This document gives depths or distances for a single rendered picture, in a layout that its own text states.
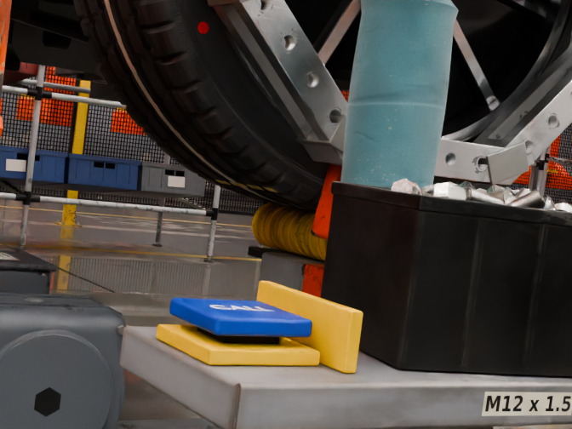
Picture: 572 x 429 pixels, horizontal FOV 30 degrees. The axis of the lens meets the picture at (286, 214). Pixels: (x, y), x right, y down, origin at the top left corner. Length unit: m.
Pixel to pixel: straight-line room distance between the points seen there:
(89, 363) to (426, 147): 0.39
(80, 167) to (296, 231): 3.94
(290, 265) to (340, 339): 0.58
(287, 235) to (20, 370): 0.41
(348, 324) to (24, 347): 0.45
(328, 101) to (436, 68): 0.14
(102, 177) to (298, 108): 4.18
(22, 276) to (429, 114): 0.50
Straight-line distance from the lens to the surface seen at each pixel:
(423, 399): 0.69
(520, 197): 0.80
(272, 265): 1.29
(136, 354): 0.73
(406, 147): 0.95
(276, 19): 1.02
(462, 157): 1.16
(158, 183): 5.37
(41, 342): 1.05
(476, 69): 1.30
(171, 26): 1.07
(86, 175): 5.21
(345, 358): 0.67
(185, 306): 0.69
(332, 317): 0.69
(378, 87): 0.95
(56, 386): 1.06
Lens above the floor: 0.58
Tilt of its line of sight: 3 degrees down
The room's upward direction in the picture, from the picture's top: 7 degrees clockwise
